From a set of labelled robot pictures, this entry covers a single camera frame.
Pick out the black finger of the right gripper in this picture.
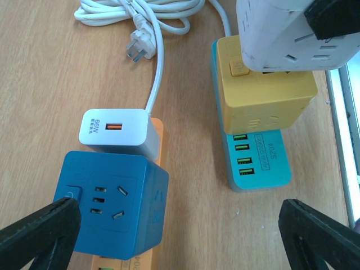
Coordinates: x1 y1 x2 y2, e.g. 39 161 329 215
304 0 359 40

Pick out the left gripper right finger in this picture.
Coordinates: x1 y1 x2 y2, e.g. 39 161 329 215
278 199 359 269

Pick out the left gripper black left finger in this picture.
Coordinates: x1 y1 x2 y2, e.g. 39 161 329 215
1 197 81 269

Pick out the white cube socket adapter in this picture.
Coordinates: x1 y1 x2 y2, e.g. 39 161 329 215
236 1 359 72

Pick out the blue cube socket adapter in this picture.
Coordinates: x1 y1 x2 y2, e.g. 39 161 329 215
54 151 169 260

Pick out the teal power strip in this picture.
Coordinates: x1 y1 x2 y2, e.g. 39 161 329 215
210 41 292 193

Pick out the orange power strip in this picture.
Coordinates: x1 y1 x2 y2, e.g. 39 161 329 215
91 118 164 270

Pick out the yellow plug adapter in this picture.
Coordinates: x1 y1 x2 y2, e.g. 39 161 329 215
215 35 318 134

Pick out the grey white plug adapter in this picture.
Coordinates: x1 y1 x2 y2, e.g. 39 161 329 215
78 109 160 161

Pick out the orange strip white cable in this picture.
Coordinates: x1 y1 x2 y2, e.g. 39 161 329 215
73 0 206 115

